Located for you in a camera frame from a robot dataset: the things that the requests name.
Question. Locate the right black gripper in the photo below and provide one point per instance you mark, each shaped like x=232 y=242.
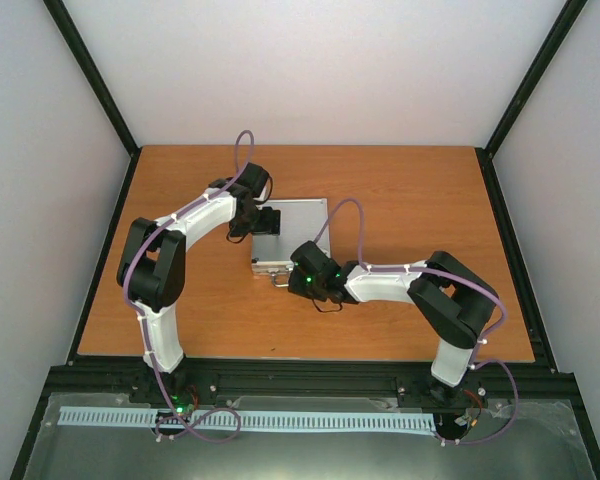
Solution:
x=295 y=285

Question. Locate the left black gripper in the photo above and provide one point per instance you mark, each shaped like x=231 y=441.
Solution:
x=271 y=226

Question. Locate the aluminium poker case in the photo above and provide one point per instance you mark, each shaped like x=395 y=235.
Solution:
x=301 y=220

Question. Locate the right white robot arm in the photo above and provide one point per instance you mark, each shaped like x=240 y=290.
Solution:
x=455 y=302

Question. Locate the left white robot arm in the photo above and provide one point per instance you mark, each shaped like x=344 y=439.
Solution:
x=152 y=268

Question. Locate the black aluminium frame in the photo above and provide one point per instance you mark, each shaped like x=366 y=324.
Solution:
x=296 y=378

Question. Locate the light blue cable duct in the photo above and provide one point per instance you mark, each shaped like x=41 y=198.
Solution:
x=252 y=421

